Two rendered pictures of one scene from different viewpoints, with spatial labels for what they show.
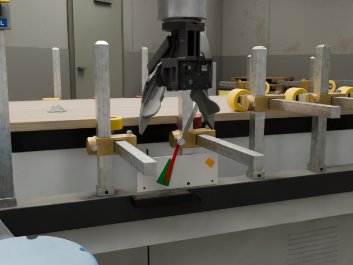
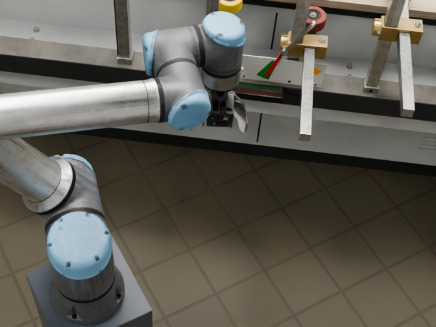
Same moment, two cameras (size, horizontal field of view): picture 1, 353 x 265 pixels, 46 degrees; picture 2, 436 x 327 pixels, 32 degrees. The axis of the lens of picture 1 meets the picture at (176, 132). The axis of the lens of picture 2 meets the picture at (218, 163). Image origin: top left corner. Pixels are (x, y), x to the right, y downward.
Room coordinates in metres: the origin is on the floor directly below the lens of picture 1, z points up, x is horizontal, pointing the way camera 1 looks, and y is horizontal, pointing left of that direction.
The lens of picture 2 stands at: (-0.31, -0.48, 2.39)
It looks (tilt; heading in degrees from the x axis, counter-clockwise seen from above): 53 degrees down; 23
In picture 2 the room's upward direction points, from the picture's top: 5 degrees clockwise
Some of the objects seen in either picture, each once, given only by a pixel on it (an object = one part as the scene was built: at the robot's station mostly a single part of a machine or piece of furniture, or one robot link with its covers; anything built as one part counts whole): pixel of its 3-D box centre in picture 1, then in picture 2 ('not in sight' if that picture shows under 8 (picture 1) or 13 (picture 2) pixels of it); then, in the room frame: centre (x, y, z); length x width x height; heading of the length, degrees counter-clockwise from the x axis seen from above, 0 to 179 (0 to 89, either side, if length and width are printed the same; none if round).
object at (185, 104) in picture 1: (185, 130); (296, 37); (1.25, -0.03, 0.87); 0.03 x 0.03 x 0.48; 21
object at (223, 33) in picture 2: not in sight; (221, 43); (0.76, -0.01, 1.25); 0.10 x 0.09 x 0.12; 133
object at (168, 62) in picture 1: (183, 57); (218, 98); (0.76, -0.01, 1.08); 0.09 x 0.08 x 0.12; 26
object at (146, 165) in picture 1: (125, 151); not in sight; (1.09, 0.14, 0.84); 0.43 x 0.03 x 0.04; 21
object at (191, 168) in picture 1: (179, 171); (281, 71); (1.22, -0.01, 0.75); 0.26 x 0.01 x 0.10; 111
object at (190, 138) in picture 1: (191, 138); (303, 44); (1.26, -0.05, 0.84); 0.13 x 0.06 x 0.05; 111
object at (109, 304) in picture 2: not in sight; (86, 282); (0.38, 0.15, 0.65); 0.19 x 0.19 x 0.10
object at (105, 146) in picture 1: (111, 144); not in sight; (1.17, 0.18, 0.84); 0.13 x 0.06 x 0.05; 111
